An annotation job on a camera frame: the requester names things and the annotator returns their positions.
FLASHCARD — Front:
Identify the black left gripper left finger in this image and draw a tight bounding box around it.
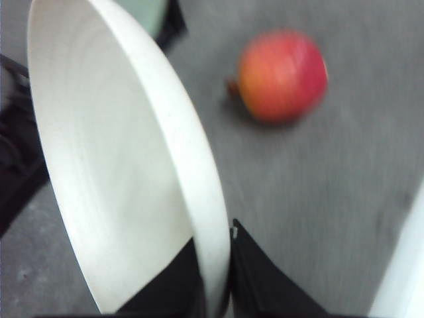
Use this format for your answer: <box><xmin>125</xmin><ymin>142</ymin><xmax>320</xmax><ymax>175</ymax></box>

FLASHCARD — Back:
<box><xmin>117</xmin><ymin>237</ymin><xmax>207</xmax><ymax>318</ymax></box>

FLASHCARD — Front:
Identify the white plate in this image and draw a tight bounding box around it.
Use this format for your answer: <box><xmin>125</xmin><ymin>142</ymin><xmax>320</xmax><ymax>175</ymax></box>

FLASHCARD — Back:
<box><xmin>28</xmin><ymin>1</ymin><xmax>231</xmax><ymax>315</ymax></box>

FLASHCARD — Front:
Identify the green plate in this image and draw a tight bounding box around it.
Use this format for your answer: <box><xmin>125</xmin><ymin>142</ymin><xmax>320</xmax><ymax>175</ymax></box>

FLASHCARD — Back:
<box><xmin>114</xmin><ymin>0</ymin><xmax>168</xmax><ymax>39</ymax></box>

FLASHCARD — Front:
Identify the black plastic dish rack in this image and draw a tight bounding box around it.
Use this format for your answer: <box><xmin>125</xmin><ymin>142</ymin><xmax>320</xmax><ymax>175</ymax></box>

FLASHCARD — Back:
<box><xmin>0</xmin><ymin>0</ymin><xmax>187</xmax><ymax>238</ymax></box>

